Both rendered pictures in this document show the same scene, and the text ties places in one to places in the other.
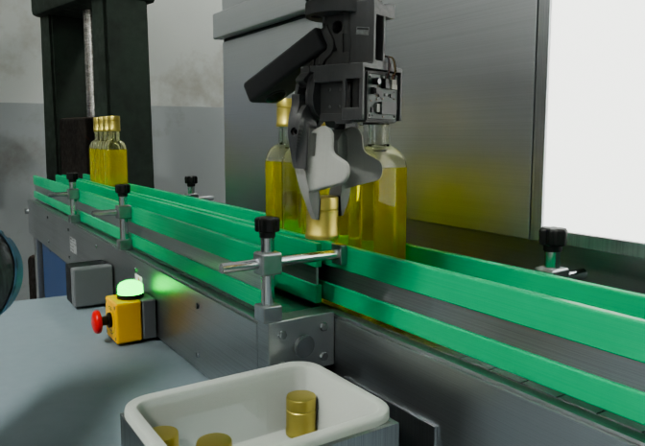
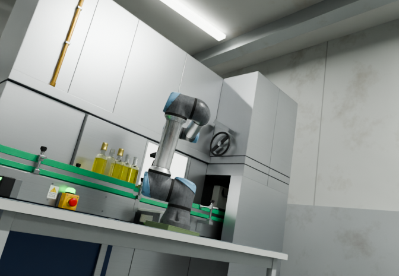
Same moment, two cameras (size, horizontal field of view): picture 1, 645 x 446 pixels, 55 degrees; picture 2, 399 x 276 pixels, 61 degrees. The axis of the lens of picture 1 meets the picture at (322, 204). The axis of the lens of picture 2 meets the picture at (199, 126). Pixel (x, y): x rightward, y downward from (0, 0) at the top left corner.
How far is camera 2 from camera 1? 228 cm
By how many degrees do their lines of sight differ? 102
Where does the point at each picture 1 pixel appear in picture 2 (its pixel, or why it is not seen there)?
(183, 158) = not seen: outside the picture
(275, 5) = (65, 97)
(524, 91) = (140, 161)
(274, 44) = (52, 105)
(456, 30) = (130, 143)
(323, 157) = not seen: hidden behind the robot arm
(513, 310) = not seen: hidden behind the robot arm
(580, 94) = (148, 164)
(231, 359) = (122, 209)
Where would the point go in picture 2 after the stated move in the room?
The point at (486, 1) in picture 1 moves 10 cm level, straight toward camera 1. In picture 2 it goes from (137, 142) to (151, 144)
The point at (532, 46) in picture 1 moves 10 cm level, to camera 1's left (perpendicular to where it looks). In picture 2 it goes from (143, 154) to (144, 151)
